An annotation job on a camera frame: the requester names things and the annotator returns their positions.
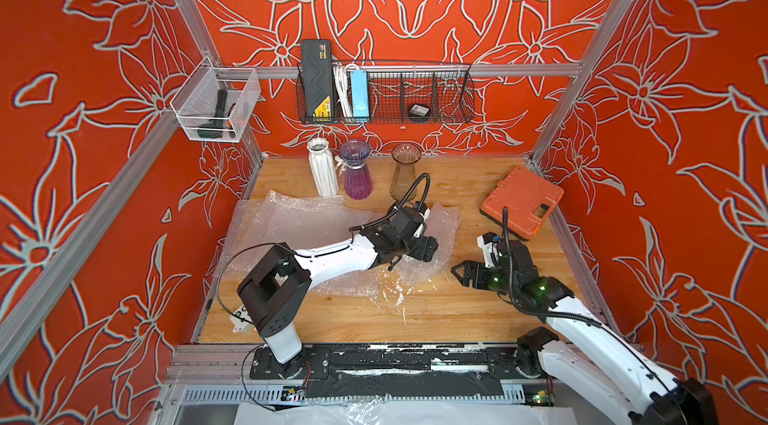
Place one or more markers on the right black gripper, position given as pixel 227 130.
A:
pixel 470 267

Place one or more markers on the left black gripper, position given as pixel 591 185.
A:
pixel 427 249

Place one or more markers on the clear ribbed glass vase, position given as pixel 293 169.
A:
pixel 406 156

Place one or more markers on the purple blue glass vase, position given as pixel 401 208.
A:
pixel 358 182

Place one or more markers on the white ribbed ceramic vase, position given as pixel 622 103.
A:
pixel 322 165

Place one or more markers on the bubble bundle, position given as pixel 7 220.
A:
pixel 442 224

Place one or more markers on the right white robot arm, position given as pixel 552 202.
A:
pixel 573 346

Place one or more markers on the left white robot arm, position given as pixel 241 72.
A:
pixel 275 288

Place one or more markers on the orange plastic tool case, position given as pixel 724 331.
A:
pixel 528 198

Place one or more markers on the light blue box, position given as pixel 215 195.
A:
pixel 359 92

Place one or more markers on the white button control box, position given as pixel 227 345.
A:
pixel 241 320

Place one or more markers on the black box with yellow label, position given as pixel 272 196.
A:
pixel 318 79

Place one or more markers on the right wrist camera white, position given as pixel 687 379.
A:
pixel 488 244

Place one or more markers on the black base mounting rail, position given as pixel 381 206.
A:
pixel 341 372

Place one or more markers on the black wire wall basket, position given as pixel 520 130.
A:
pixel 447 88

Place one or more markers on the dark green handled tool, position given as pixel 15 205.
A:
pixel 214 127

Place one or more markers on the clear acrylic wall bin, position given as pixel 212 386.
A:
pixel 215 104

